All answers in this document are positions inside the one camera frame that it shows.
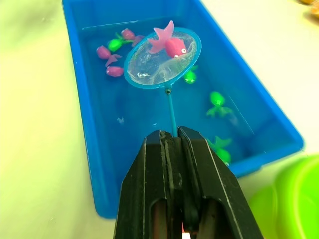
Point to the blue fish net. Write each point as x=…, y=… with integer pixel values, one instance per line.
x=159, y=64

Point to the blue plastic tub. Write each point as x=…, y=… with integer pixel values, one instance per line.
x=149, y=104

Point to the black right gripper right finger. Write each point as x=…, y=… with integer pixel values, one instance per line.
x=219, y=189

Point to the pink toy fish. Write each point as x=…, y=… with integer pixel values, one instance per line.
x=172, y=44
x=114, y=71
x=129, y=35
x=104, y=52

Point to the green plastic bucket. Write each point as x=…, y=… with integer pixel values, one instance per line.
x=289, y=199

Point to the green toy fish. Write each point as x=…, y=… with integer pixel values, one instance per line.
x=114, y=44
x=190, y=76
x=218, y=100
x=223, y=152

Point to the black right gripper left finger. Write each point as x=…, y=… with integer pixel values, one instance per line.
x=139, y=184

